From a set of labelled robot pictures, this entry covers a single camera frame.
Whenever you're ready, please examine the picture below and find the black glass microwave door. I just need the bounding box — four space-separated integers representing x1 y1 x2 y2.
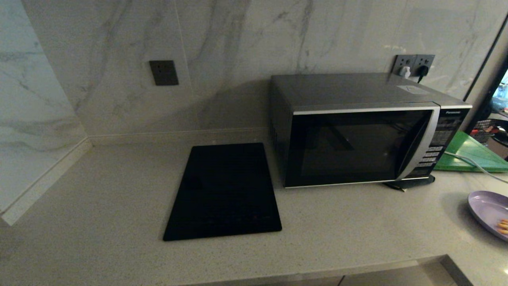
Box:
284 106 441 188

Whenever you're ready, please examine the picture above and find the silver black microwave oven body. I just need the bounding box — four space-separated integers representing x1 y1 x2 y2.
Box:
270 73 473 188

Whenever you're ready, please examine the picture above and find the purple plate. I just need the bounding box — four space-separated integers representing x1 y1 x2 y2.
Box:
468 191 508 243

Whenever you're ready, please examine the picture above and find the black induction cooktop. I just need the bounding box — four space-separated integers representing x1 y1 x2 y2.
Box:
163 143 283 242

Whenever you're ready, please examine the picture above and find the green cutting board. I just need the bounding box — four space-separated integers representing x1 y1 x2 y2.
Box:
434 131 508 173

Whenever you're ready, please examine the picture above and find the dark single wall socket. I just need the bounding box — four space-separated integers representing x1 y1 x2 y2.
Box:
149 60 179 86

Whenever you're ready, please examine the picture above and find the grey wall socket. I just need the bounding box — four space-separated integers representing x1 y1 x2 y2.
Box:
392 54 417 77
413 54 435 78

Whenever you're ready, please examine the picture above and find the white power cable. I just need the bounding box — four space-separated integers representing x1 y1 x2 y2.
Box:
444 151 508 184

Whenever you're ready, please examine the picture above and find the black partition frame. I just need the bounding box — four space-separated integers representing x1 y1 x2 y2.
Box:
462 14 508 133

